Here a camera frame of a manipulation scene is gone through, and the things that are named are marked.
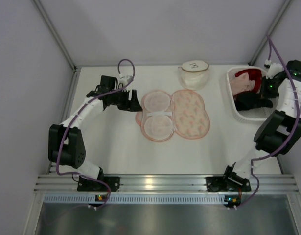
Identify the white plastic laundry basket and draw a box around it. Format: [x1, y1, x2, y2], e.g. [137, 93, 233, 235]
[226, 66, 277, 122]

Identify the red garment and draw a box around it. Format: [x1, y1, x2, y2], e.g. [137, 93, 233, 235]
[234, 69, 262, 93]

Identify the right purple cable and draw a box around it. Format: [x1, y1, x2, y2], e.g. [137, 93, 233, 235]
[238, 36, 301, 209]

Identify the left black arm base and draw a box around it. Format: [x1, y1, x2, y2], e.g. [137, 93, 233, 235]
[77, 176, 120, 192]

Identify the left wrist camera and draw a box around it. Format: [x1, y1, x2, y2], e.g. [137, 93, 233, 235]
[119, 74, 132, 87]

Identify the pink floral laundry bag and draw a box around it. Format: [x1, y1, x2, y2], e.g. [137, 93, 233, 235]
[135, 90, 210, 142]

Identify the black garment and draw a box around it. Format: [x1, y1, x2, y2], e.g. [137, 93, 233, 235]
[234, 91, 273, 111]

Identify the aluminium mounting rail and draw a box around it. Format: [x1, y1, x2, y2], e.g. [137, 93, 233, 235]
[33, 174, 299, 195]

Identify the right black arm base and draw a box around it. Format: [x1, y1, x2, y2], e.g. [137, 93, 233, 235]
[206, 176, 251, 192]

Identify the white round mesh laundry bag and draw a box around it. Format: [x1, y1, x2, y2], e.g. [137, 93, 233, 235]
[178, 60, 210, 91]

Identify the white slotted cable duct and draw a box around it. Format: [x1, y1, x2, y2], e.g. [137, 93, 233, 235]
[44, 194, 240, 205]

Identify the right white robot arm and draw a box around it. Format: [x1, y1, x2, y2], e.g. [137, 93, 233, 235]
[226, 60, 301, 178]

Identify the pink garment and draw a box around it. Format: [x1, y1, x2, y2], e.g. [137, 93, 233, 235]
[230, 73, 255, 96]

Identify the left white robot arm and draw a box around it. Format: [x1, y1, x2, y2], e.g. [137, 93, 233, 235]
[48, 75, 142, 181]

